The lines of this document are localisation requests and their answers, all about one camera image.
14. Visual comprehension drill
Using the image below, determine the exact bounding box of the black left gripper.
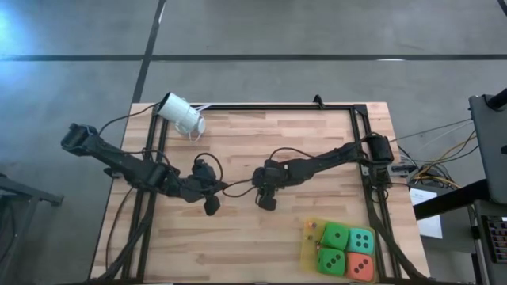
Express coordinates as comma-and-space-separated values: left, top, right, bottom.
173, 158, 230, 217

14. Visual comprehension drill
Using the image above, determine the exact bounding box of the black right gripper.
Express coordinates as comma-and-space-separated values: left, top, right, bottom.
250, 158, 295, 212

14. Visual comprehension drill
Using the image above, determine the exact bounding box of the large green foam die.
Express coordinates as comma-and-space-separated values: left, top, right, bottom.
316, 248, 347, 277
319, 222, 350, 251

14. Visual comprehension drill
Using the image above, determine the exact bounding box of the large teal foam die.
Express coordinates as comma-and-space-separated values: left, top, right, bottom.
347, 227, 375, 256

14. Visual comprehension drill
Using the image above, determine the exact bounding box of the large orange foam die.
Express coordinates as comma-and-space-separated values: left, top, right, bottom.
345, 252, 375, 283

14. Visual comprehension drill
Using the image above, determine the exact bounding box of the yellow translucent plastic tray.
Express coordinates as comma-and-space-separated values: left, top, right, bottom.
303, 216, 384, 284

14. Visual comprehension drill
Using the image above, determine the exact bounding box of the white paper sheet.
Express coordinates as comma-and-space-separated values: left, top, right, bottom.
409, 187, 444, 240

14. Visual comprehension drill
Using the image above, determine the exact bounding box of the black desk bar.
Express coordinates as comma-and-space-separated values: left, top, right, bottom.
413, 178, 489, 222

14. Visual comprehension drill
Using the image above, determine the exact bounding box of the dark grey stand leg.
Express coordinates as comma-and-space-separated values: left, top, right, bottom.
0, 173, 64, 207

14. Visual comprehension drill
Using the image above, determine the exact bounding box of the grey monitor panel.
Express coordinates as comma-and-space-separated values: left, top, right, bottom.
468, 93, 507, 205

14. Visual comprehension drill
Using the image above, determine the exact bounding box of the black keyboard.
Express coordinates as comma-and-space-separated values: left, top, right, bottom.
483, 215, 507, 265

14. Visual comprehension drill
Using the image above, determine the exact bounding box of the black pole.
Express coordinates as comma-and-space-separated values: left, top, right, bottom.
486, 87, 507, 111

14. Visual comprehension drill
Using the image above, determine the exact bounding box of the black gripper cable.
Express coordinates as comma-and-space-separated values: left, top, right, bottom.
220, 177, 257, 199

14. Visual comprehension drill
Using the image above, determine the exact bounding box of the black aluminium table frame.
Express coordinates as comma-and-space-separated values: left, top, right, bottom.
118, 103, 403, 284

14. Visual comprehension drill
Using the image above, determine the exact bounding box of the white camera cable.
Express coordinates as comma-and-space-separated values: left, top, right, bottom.
185, 102, 214, 144

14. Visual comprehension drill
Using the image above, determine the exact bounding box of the white cylindrical security camera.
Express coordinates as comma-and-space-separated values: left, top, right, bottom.
157, 91, 208, 139

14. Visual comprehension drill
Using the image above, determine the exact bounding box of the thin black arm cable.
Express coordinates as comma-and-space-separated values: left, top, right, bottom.
97, 101, 159, 138

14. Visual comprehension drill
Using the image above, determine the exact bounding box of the yellow and black cable bundle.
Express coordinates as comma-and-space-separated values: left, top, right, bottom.
395, 118, 481, 192

